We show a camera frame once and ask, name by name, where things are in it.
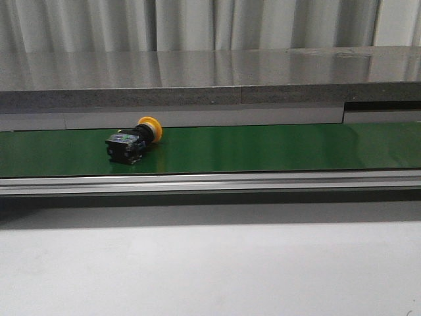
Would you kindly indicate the white curtain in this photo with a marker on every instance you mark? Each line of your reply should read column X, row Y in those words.
column 75, row 26

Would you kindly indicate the grey stone counter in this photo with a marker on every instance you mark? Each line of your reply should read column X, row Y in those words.
column 55, row 91

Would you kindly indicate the green conveyor belt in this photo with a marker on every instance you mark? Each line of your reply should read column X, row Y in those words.
column 215, row 159

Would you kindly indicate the yellow mushroom push button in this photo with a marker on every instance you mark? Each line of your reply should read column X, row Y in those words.
column 127, row 146

